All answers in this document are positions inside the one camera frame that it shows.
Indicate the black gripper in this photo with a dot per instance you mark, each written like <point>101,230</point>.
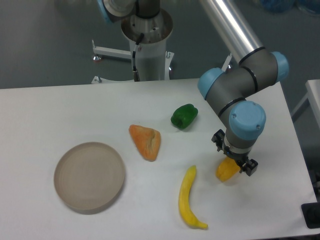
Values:
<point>240,155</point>

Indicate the yellow pepper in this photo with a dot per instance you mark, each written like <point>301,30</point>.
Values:
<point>226,169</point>

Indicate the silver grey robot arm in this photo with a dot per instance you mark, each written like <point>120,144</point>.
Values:
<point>226,92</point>

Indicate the green pepper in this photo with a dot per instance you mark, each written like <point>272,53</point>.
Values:
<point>184,116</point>

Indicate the yellow banana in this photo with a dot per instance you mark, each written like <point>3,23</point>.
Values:
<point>184,208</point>

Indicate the orange bread wedge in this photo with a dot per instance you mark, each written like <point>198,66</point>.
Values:
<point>147,141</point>

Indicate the black device at table edge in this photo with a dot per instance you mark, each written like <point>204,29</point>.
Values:
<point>311,214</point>

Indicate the white side table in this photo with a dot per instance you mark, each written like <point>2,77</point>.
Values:
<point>310,99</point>

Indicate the beige round plate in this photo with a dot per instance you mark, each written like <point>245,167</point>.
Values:
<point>89,177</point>

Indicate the blue bag in background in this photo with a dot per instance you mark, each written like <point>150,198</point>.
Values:
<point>311,7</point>

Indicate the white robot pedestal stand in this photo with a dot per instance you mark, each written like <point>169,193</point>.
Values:
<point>147,37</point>

